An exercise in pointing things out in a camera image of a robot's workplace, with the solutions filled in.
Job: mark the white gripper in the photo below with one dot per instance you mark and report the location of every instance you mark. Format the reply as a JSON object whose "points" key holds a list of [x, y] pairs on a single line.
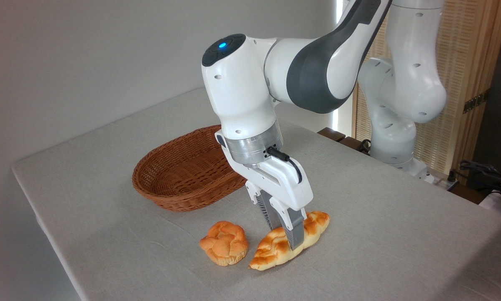
{"points": [[286, 184]]}

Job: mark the round knotted bread roll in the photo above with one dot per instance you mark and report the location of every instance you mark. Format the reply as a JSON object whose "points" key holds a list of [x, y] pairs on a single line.
{"points": [[224, 244]]}

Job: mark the black screen hinge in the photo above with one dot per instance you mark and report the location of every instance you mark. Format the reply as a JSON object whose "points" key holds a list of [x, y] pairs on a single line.
{"points": [[476, 101]]}

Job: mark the long braided bread loaf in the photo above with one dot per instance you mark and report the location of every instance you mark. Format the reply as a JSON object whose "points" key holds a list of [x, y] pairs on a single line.
{"points": [[271, 251]]}

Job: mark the dark wooden bench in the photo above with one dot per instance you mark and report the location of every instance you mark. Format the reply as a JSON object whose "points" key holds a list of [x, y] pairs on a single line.
{"points": [[332, 133]]}

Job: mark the grey tablecloth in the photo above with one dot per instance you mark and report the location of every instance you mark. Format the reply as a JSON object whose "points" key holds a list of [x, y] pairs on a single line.
{"points": [[380, 242]]}

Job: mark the brown wicker basket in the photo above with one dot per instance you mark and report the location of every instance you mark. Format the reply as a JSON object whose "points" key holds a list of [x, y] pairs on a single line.
{"points": [[179, 175]]}

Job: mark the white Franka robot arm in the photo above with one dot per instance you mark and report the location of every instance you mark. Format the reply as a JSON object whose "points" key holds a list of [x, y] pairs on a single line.
{"points": [[242, 96]]}

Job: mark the white power strip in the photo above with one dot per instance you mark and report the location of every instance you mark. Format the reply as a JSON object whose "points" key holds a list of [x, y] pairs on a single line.
{"points": [[445, 184]]}

